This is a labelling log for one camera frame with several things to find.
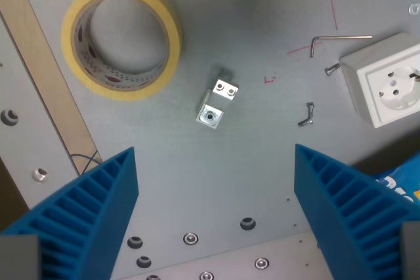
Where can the white wall power socket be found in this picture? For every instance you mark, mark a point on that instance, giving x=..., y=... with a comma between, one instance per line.
x=384, y=80

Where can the light wooden strip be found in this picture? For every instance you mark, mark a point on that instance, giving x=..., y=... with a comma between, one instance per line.
x=36, y=63

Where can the grey aluminium plate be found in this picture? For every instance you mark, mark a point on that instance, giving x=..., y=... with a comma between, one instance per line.
x=19, y=122

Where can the small metal washer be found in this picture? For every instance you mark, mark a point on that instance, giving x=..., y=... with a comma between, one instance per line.
x=414, y=8

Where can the small aluminium bracket block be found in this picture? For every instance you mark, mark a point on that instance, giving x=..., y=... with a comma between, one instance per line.
x=216, y=101

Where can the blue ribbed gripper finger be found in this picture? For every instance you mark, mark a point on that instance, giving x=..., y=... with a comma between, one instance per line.
x=341, y=208
x=98, y=208

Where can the metal hex allen key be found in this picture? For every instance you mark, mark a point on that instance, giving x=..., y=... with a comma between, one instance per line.
x=328, y=38

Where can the blue printed package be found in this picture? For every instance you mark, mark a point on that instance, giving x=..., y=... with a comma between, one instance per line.
x=398, y=181

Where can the yellow masking tape roll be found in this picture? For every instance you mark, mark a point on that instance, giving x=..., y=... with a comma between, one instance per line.
x=170, y=44

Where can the small steel socket screw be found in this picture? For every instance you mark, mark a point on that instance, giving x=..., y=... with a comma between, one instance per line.
x=331, y=69
x=310, y=109
x=304, y=121

